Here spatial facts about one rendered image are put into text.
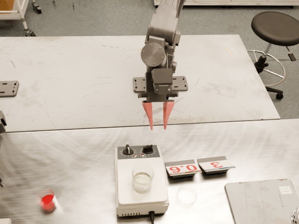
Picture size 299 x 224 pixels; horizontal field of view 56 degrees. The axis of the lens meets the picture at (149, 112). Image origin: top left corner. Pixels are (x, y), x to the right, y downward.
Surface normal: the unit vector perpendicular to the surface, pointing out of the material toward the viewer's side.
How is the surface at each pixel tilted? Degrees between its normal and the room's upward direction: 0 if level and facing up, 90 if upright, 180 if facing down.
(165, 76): 40
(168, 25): 20
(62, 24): 0
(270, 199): 0
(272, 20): 2
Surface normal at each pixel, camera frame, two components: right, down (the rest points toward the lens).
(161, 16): -0.02, -0.33
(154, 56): -0.11, 0.03
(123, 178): 0.07, -0.62
